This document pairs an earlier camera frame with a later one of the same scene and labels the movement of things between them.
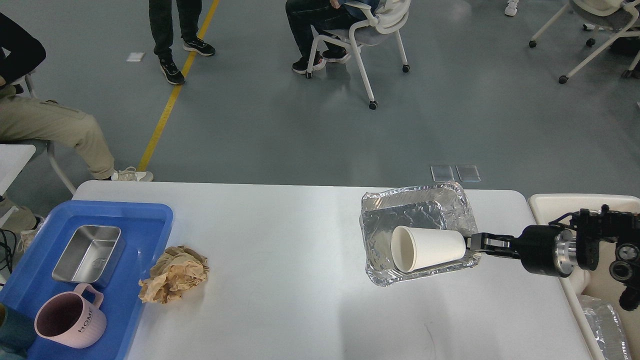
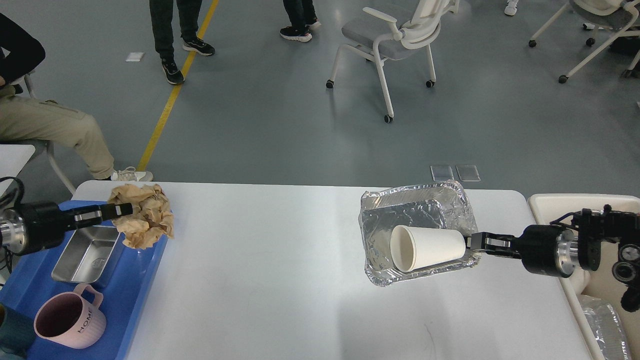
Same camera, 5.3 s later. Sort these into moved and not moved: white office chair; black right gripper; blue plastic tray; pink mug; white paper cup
Moved: white office chair
Not moved: white paper cup; blue plastic tray; black right gripper; pink mug
